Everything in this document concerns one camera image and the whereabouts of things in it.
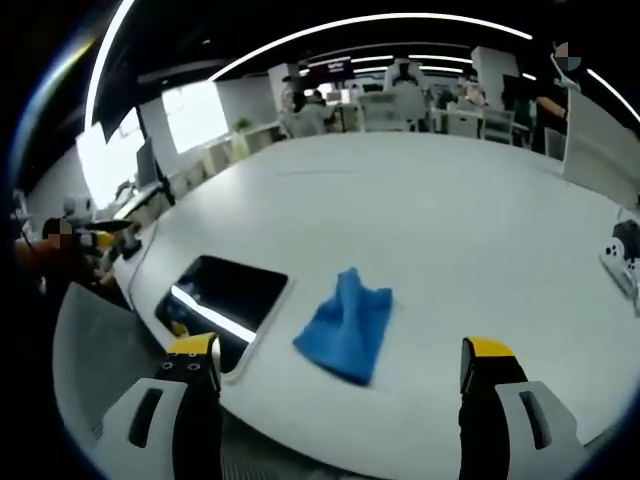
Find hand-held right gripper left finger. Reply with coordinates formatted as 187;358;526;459
88;331;223;480

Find grey mesh office chair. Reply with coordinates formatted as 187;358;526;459
51;280;176;454

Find white cable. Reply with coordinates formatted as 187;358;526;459
127;219;162;311

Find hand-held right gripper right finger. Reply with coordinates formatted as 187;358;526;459
458;336;587;480

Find white game controller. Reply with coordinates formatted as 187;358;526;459
601;238;639;286

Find white mesh chair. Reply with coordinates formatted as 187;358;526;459
357;92;427;133

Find black tablet screen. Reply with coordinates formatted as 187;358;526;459
153;254;297;377

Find white humanoid robot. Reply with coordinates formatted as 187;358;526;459
383;57;431;101

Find blue cleaning cloth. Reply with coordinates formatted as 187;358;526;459
292;266;395;387

